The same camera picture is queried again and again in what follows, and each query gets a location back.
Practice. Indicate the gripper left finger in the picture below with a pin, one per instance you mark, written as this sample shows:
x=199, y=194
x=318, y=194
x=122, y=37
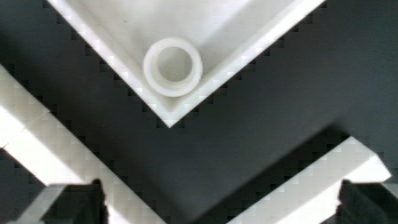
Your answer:
x=67, y=204

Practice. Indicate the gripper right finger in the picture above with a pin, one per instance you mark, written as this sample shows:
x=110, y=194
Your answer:
x=368, y=203

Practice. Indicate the white square table top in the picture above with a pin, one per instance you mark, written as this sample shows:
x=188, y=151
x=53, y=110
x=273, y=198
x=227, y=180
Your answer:
x=177, y=43

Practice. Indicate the white U-shaped obstacle fence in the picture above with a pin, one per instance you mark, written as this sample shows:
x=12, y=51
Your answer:
x=58, y=160

